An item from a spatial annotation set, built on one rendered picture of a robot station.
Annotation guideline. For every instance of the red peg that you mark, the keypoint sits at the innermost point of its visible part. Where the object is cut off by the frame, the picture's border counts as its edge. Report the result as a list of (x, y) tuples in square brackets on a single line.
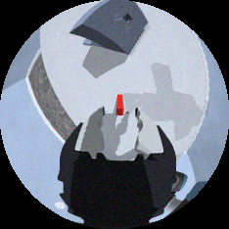
[(119, 105)]

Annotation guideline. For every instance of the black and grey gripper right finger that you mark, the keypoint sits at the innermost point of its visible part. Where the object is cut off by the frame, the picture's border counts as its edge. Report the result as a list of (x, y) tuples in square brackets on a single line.
[(154, 144)]

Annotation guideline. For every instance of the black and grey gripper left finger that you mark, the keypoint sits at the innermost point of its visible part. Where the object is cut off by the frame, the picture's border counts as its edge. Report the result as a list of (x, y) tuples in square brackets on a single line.
[(85, 141)]

